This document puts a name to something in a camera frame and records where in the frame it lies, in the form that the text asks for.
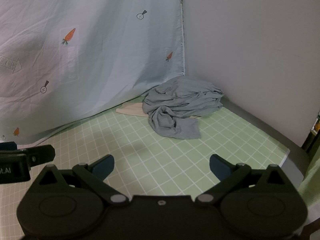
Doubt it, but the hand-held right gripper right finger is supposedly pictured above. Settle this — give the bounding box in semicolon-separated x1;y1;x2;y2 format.
195;154;290;205

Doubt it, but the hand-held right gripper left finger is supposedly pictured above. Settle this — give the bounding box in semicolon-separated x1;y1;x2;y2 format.
37;154;130;205

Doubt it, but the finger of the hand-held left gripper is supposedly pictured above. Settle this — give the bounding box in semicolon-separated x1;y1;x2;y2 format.
0;141;18;152
26;144;56;167

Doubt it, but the grey zip-up hoodie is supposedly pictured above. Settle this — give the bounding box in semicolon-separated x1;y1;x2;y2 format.
142;77;224;139

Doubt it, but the green checked mat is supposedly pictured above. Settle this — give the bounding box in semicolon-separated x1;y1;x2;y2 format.
0;106;290;240

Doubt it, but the beige garment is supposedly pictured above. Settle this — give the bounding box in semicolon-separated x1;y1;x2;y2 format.
115;102;200;119

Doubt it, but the green cloth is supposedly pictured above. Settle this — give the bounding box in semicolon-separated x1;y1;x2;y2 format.
297;152;320;209

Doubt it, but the dark furniture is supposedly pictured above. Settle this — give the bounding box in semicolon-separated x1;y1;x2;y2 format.
301;115;320;155

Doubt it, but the light blue carrot-print blanket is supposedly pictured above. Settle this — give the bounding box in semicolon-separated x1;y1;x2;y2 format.
0;0;187;145

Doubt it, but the grey bed frame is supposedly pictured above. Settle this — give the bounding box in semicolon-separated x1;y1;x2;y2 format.
220;97;311;180

